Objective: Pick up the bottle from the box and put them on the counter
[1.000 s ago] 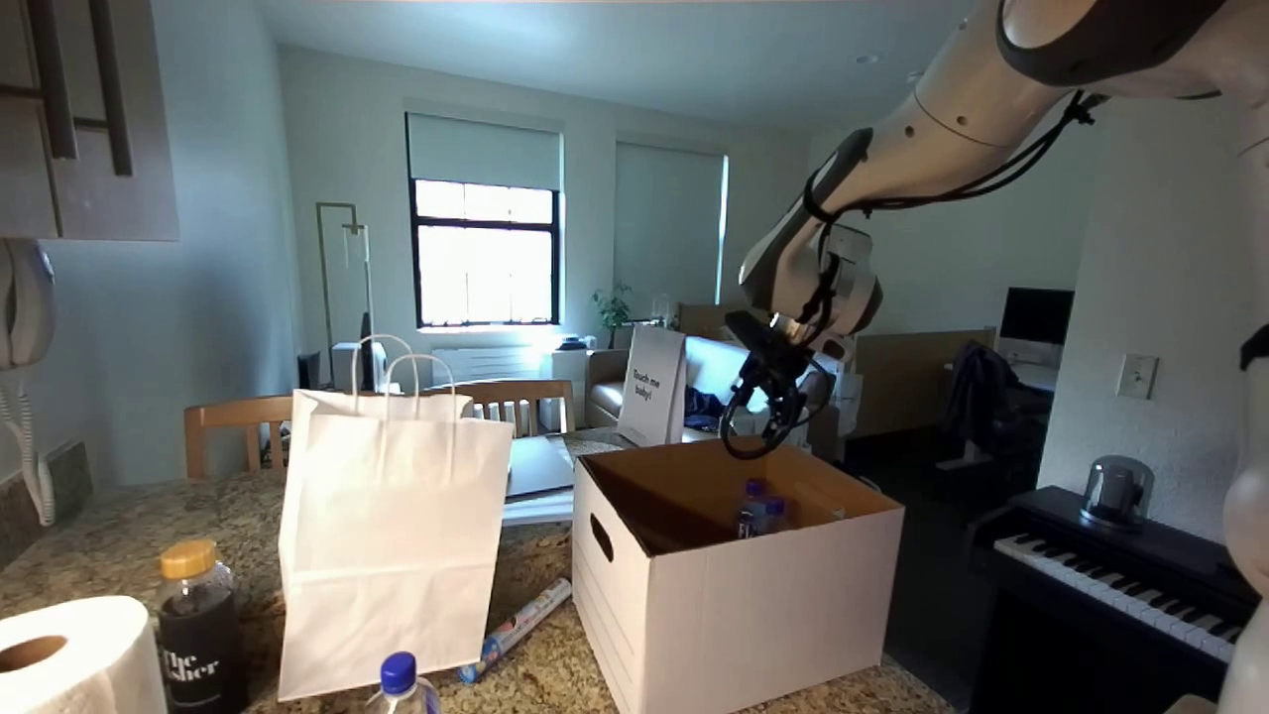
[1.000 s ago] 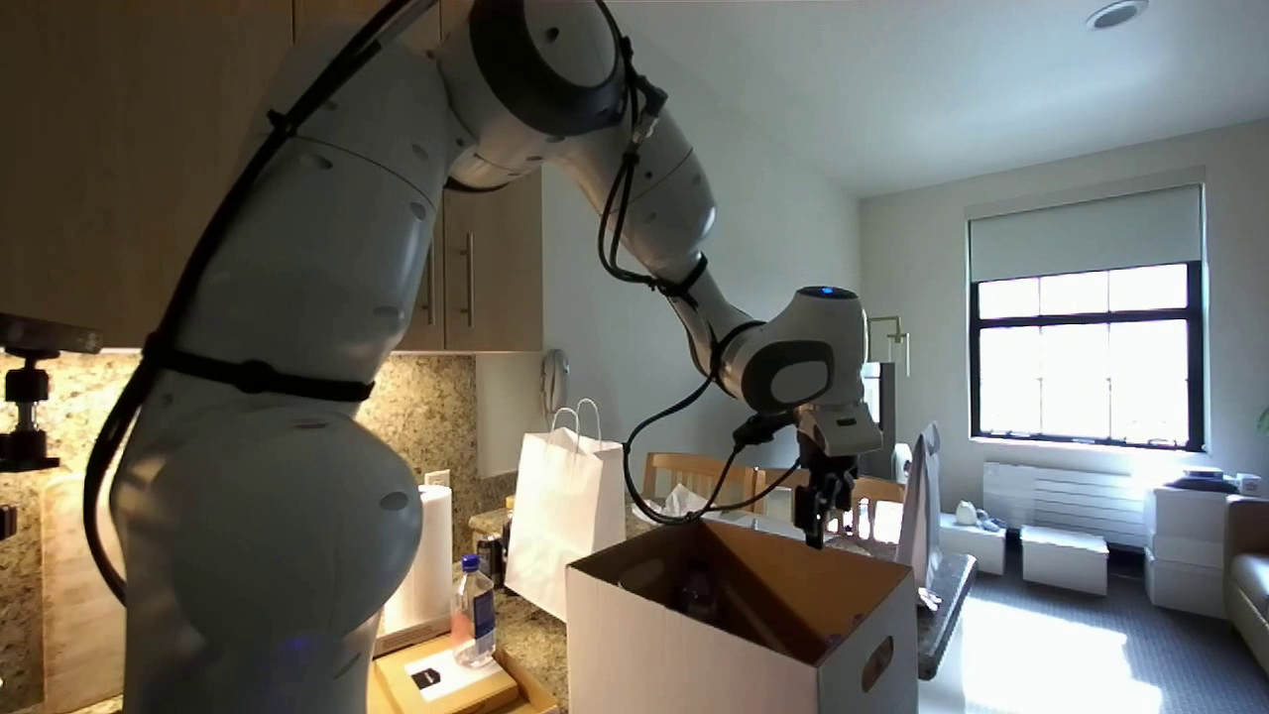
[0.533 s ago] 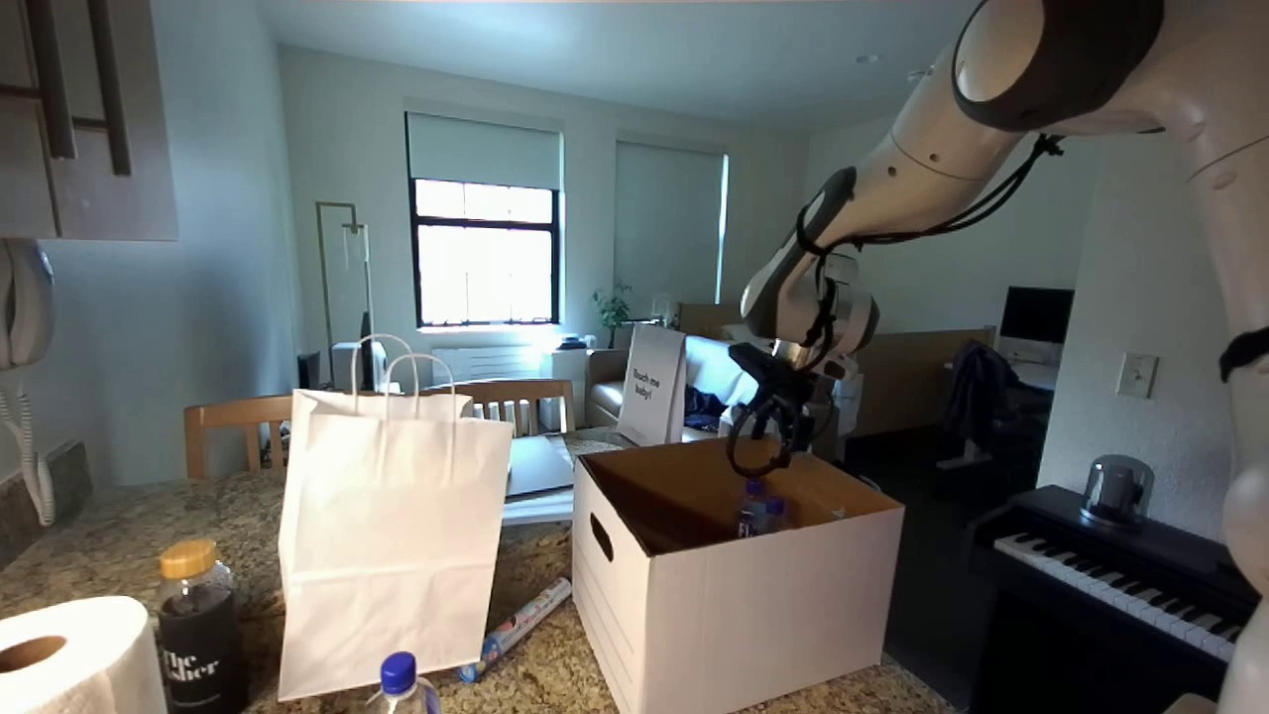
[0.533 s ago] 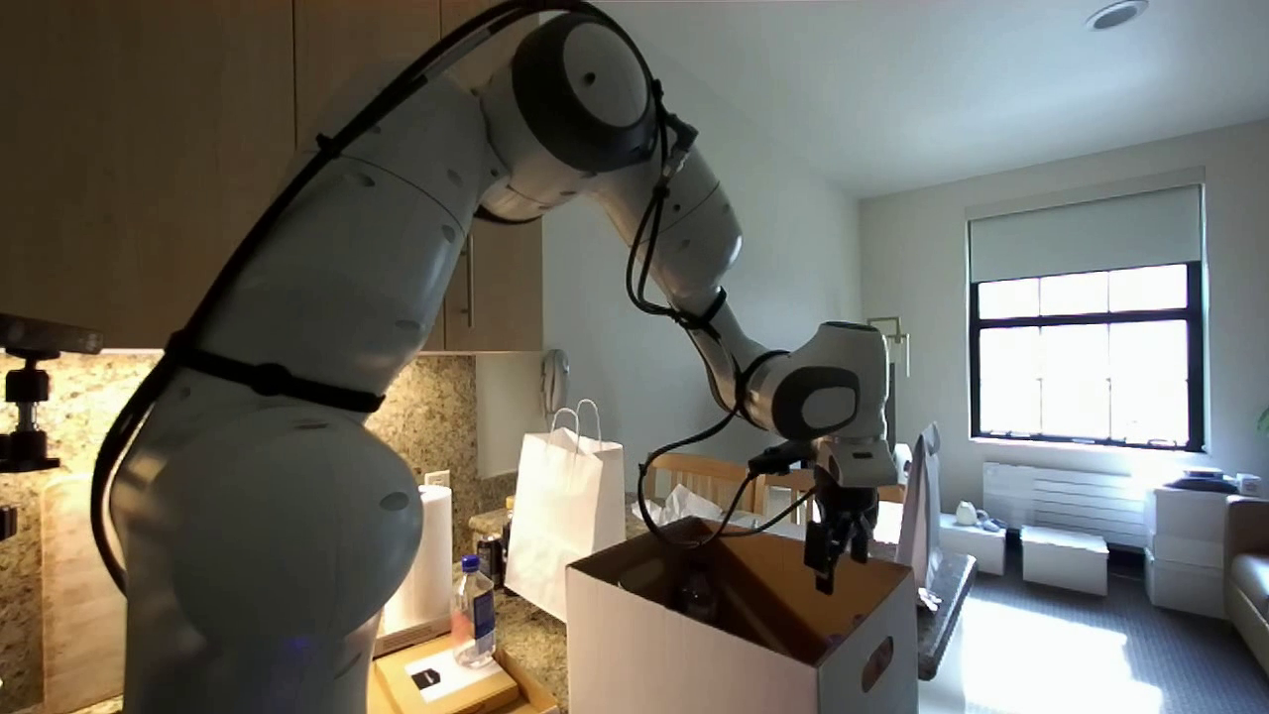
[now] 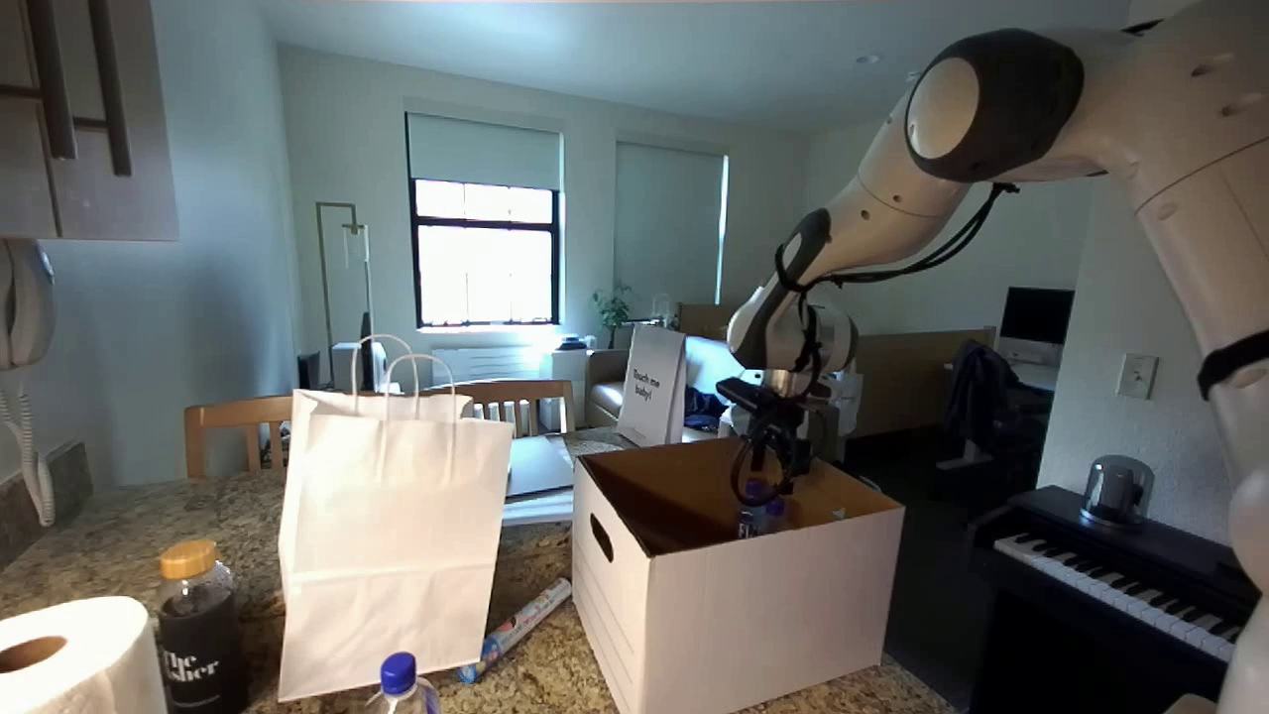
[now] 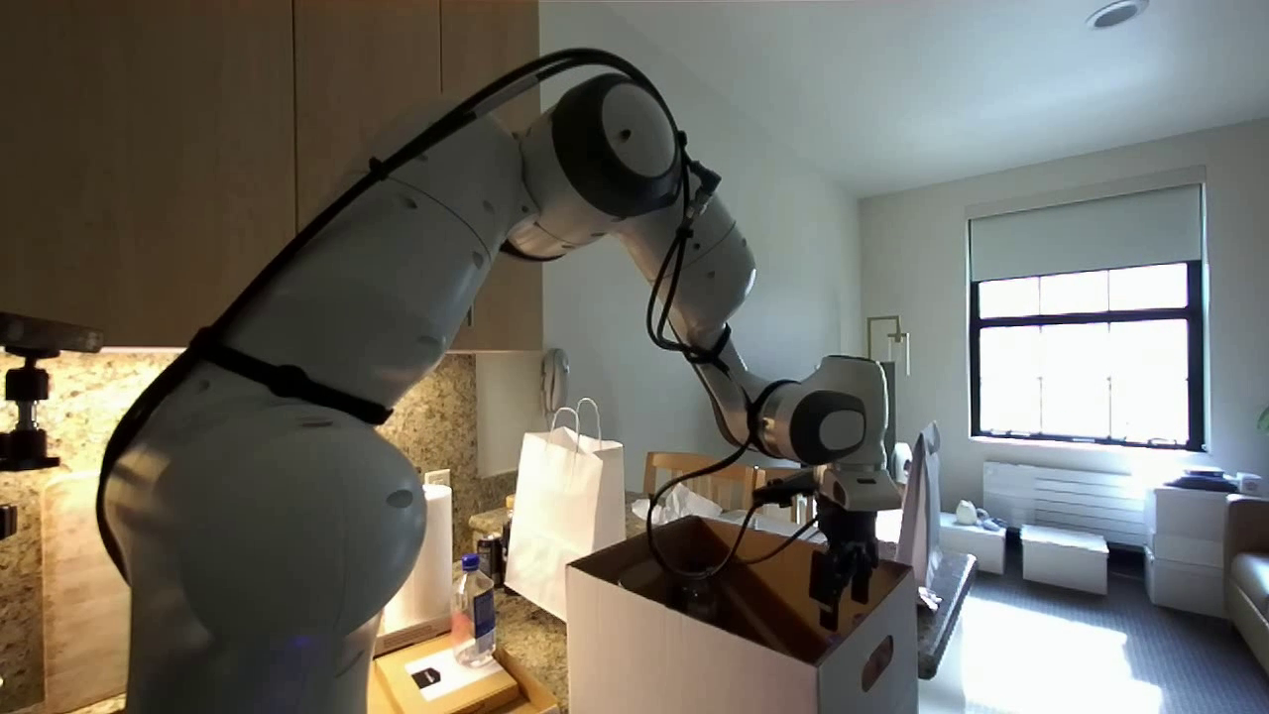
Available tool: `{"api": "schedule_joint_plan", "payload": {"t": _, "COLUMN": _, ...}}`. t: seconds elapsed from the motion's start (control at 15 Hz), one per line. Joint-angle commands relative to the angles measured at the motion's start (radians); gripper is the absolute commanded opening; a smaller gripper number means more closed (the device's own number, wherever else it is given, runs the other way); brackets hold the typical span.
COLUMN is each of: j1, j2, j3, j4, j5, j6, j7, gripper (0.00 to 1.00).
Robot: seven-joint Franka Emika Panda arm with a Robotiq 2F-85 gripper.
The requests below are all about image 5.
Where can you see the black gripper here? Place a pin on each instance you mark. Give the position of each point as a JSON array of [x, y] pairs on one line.
[[777, 431]]

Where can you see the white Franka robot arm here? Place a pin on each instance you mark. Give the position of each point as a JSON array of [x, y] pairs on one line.
[[1163, 119]]

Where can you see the white cardboard storage box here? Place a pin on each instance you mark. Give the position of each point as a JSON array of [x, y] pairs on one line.
[[739, 618]]

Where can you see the white bedding pile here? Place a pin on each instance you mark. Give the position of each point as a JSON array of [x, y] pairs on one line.
[[717, 370]]

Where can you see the white printed shopping bag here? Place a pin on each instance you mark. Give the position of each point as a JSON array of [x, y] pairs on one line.
[[656, 382]]

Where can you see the dark clothes pile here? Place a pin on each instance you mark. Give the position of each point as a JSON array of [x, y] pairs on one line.
[[976, 399]]

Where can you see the green potted plant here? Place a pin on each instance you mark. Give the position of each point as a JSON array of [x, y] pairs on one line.
[[611, 317]]

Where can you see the grey dining table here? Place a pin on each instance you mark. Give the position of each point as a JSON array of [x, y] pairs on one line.
[[541, 464]]

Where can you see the wooden dining chair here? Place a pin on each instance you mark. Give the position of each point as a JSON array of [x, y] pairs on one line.
[[520, 390], [231, 414]]

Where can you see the tall closed window shade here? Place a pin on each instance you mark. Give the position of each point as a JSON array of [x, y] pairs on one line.
[[668, 224]]

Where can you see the blue printed tube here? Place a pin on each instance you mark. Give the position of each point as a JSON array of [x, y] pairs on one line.
[[520, 629]]

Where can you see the white radiator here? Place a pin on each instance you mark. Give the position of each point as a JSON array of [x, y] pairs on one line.
[[498, 357]]

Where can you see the dark computer monitor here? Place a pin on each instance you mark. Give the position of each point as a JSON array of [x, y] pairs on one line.
[[1035, 316]]

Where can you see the black digital piano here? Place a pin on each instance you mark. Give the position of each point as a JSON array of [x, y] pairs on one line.
[[1096, 555]]

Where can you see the metal kettle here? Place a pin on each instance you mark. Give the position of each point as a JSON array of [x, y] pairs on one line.
[[1114, 484]]

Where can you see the black framed window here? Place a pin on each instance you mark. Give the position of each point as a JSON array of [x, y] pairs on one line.
[[480, 261]]

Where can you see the white roller blind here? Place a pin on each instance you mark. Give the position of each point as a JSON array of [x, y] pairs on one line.
[[480, 150]]

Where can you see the metal floor stand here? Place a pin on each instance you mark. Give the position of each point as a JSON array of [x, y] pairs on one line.
[[319, 261]]

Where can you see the dark jar cork lid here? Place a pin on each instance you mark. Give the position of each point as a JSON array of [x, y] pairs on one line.
[[201, 637]]

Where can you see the white paper roll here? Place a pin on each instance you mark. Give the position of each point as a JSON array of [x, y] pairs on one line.
[[91, 661]]

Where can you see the white wall switch plate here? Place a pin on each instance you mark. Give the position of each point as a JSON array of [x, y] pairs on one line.
[[1141, 374]]

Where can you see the wooden wall cabinet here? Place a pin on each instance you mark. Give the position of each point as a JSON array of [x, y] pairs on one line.
[[143, 131]]

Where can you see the white wall intercom phone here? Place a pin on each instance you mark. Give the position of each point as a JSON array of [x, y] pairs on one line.
[[21, 312]]

